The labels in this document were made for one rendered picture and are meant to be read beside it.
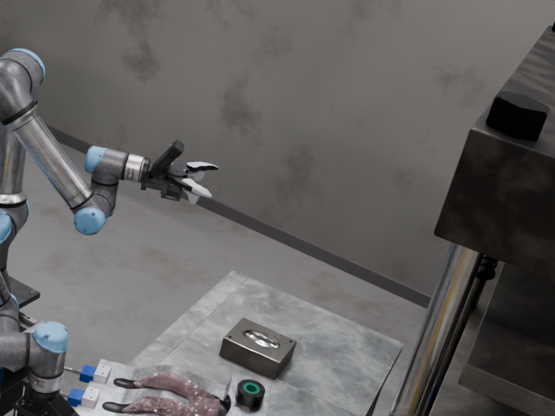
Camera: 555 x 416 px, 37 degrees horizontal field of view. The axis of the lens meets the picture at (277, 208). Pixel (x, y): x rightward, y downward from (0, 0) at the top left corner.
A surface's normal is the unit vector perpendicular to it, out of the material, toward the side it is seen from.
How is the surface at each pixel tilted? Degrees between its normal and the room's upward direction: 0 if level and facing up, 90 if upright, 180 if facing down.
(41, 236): 0
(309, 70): 90
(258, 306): 0
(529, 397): 90
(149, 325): 0
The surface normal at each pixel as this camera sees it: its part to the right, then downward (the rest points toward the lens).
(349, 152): -0.44, 0.30
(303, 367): 0.22, -0.88
